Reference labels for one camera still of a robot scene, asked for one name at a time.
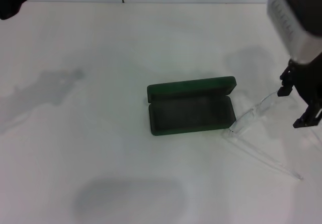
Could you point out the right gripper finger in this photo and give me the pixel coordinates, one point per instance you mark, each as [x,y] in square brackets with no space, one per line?
[284,91]
[308,119]

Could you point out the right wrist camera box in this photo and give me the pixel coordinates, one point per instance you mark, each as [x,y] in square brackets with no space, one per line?
[299,20]

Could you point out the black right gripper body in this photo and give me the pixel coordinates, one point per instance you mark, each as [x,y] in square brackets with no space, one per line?
[310,80]

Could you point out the clear white glasses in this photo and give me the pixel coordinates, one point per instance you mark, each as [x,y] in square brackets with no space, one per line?
[251,113]

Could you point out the green glasses case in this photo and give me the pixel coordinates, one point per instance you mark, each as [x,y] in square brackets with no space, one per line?
[191,113]

